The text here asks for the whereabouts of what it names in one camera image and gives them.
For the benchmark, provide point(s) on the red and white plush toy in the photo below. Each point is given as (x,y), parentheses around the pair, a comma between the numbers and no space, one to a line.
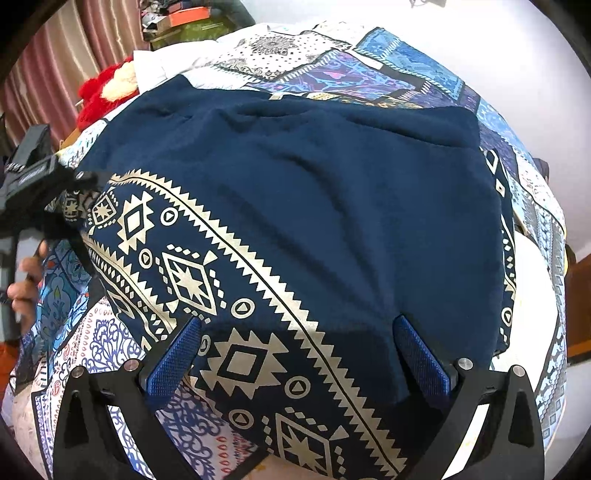
(92,99)

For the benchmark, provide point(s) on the orange box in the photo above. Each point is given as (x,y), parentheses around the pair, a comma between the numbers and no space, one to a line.
(191,16)

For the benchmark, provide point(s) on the striped maroon curtain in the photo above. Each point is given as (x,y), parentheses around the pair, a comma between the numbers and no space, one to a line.
(69,55)

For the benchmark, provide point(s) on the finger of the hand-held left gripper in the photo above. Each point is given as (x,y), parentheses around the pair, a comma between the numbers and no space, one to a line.
(87,177)
(62,221)

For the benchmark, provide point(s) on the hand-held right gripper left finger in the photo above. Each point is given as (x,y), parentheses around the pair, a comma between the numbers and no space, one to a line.
(173,364)

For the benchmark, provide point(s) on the brown wooden furniture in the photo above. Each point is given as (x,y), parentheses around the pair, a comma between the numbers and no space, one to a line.
(579,314)

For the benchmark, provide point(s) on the person's left hand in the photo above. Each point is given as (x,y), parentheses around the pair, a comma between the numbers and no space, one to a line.
(25,290)

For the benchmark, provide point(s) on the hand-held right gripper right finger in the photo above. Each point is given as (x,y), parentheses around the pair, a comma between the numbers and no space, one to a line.
(422,360)

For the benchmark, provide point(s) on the blue patchwork bedsheet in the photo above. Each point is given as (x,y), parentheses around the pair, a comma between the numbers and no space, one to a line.
(323,78)

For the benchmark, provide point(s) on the navy garment with gold print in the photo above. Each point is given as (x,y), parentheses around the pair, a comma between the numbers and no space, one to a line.
(323,207)

